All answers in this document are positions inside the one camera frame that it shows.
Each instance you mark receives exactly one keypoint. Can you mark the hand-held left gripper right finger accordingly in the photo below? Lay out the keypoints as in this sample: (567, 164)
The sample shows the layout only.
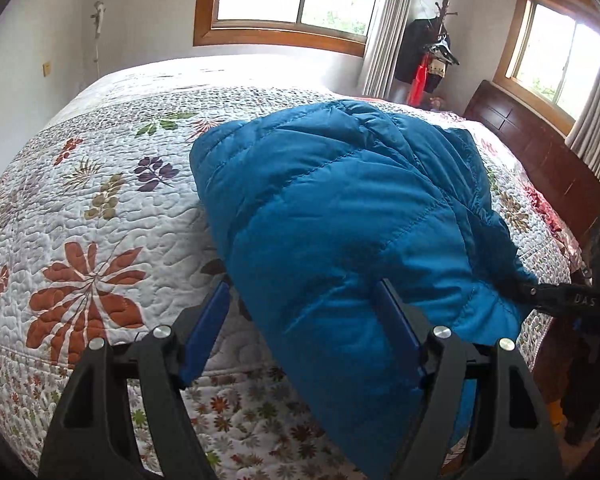
(400, 320)

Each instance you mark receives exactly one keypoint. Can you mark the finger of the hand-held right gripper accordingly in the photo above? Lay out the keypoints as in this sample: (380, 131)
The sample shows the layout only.
(575, 297)

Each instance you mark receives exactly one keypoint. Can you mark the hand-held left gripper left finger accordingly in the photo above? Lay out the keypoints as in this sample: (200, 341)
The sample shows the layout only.
(207, 330)

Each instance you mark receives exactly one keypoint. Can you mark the blue puffer jacket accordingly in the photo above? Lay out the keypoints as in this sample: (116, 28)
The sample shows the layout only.
(330, 200)

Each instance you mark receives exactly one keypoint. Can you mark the dark cloth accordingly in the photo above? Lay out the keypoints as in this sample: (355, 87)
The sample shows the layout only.
(592, 380)

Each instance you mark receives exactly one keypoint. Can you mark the grey curtain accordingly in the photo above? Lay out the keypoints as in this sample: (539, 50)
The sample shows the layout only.
(597, 125)
(387, 30)

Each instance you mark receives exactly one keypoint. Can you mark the dark wooden headboard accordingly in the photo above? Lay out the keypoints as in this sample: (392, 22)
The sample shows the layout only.
(535, 145)

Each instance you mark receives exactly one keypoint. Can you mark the floral quilted bedspread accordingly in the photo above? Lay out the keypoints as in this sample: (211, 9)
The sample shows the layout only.
(105, 200)

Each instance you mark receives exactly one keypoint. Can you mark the small wooden framed window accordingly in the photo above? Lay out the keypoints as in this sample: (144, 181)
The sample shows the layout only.
(550, 45)

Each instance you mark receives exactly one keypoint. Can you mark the black hanging garment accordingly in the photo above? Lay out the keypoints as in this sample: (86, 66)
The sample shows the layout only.
(415, 45)

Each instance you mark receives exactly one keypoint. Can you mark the wooden coat rack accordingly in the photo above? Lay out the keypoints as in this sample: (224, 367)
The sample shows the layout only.
(446, 15)

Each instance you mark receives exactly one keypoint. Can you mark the yellow wall socket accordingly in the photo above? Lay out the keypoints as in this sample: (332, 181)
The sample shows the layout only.
(46, 69)

